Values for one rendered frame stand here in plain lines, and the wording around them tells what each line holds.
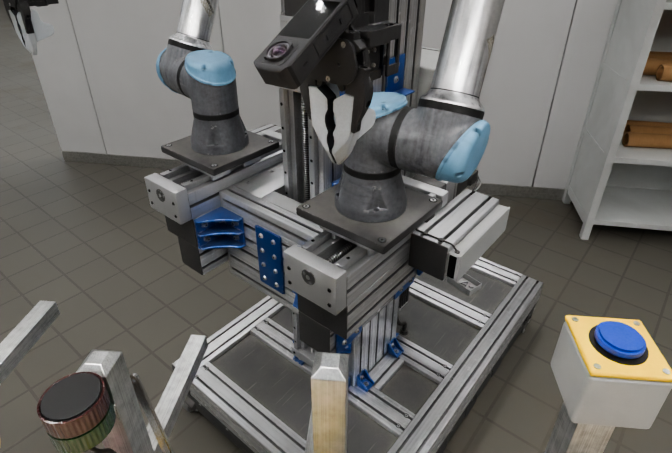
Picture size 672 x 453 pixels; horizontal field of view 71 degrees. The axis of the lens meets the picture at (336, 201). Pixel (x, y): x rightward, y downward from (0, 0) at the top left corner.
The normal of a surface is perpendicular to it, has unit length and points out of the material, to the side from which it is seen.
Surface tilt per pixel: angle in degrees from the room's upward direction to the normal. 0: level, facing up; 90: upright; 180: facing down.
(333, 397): 90
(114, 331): 0
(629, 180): 90
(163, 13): 90
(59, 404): 0
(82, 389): 0
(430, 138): 67
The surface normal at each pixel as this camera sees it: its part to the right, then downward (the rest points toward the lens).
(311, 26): -0.34, -0.57
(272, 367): 0.00, -0.86
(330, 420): -0.10, 0.50
